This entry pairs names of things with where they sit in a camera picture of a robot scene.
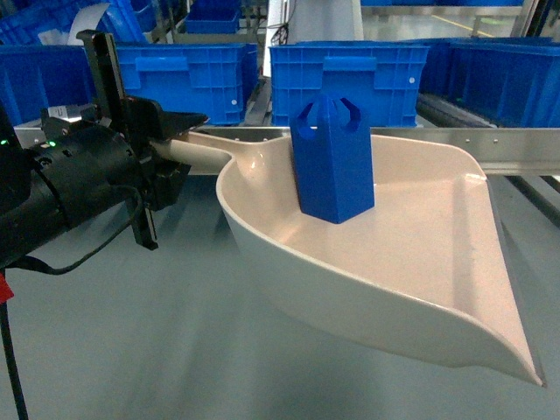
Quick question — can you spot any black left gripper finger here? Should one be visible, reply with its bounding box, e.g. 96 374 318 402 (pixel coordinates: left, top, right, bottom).
126 161 191 250

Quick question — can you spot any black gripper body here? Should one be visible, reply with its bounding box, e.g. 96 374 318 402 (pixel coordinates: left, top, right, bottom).
25 124 144 231

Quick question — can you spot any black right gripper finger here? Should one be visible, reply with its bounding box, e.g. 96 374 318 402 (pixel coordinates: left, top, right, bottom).
76 30 209 144

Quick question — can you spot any blue plastic part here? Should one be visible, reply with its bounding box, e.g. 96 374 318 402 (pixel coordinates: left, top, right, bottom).
290 94 375 224

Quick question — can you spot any beige plastic dustpan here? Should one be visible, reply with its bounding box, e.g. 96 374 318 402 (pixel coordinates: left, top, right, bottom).
155 132 546 386

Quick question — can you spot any steel shelf rack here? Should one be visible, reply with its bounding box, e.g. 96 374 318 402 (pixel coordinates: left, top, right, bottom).
12 124 560 179

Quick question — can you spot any blue bin centre left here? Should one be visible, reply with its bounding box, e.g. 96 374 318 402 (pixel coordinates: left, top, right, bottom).
116 43 259 126

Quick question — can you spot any blue bin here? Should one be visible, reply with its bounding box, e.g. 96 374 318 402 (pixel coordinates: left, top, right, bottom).
116 43 259 126
419 38 559 129
270 41 429 127
1 45 95 126

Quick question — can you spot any blue bin far left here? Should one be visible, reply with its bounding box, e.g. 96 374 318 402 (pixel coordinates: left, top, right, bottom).
1 45 95 126

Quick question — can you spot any blue bin centre right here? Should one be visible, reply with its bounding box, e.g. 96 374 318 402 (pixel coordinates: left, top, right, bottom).
270 41 429 127

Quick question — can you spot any blue bin far right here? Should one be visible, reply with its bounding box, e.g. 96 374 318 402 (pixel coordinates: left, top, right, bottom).
419 38 559 129

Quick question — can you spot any black cable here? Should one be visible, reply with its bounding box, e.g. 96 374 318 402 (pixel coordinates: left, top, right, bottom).
17 186 144 277

